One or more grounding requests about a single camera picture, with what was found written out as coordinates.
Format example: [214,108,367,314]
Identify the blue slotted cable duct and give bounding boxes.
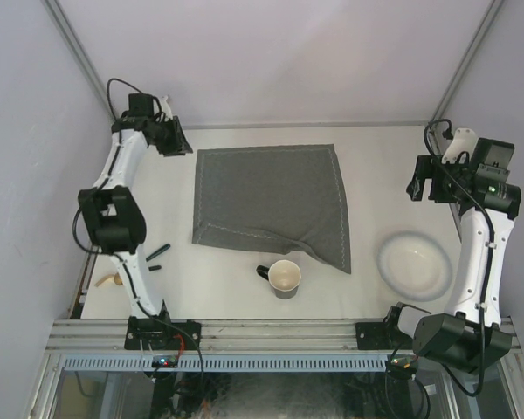
[64,354,387,373]

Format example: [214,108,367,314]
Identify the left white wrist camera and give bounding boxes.
[155,96,174,121]

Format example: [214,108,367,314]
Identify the grey cloth napkin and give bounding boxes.
[192,144,352,273]

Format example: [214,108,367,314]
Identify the white bowl plate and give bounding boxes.
[376,230,452,302]

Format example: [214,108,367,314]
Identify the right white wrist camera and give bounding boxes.
[441,127,479,164]

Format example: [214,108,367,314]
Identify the gold fork green handle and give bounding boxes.
[93,264,162,289]

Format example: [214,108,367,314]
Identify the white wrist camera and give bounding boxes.
[441,127,479,164]
[155,96,174,121]

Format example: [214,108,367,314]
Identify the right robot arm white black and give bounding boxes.
[383,118,522,397]

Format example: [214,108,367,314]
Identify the aluminium front rail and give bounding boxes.
[45,317,521,353]

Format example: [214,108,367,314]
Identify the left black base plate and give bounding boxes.
[124,317,202,351]

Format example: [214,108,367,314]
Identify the gold spoon green handle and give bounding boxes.
[146,244,171,262]

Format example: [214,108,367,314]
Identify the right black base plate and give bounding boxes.
[355,321,404,351]

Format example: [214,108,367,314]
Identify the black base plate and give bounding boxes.
[124,317,202,351]
[355,321,404,351]

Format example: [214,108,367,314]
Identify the dark mug cream inside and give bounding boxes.
[255,260,302,299]

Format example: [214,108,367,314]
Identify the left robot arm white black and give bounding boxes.
[72,78,193,349]

